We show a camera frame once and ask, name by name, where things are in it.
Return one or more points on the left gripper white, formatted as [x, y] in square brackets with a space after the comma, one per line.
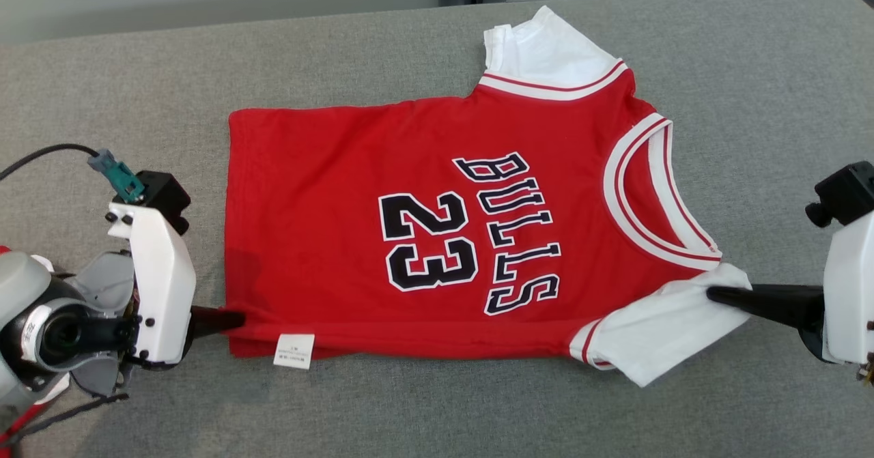
[164, 287]

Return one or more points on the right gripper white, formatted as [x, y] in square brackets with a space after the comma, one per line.
[850, 294]

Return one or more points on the red Bulls basketball jersey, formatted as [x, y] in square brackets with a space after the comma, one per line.
[328, 205]

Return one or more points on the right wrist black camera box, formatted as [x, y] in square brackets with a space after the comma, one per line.
[847, 192]

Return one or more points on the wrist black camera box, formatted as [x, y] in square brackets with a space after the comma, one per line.
[160, 195]
[847, 192]

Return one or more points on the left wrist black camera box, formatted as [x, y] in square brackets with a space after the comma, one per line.
[160, 195]

